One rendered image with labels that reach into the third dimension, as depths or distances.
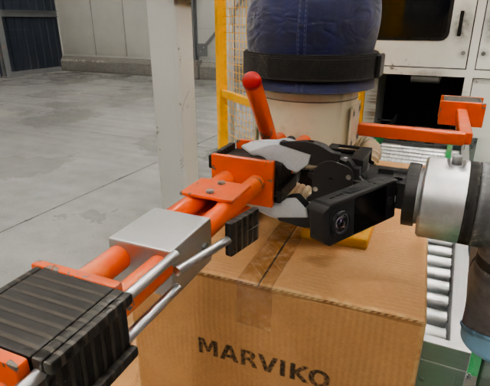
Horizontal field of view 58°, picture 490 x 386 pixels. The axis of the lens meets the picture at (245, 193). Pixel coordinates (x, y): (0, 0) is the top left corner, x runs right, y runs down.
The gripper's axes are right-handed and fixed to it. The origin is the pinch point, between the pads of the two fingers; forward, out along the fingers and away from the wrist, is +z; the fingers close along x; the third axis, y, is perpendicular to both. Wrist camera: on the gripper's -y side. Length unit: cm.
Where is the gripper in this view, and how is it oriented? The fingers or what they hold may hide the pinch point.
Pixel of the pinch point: (247, 176)
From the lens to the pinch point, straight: 55.4
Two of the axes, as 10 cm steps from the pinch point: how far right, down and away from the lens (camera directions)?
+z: -9.0, -1.5, 4.0
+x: 0.0, -9.3, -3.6
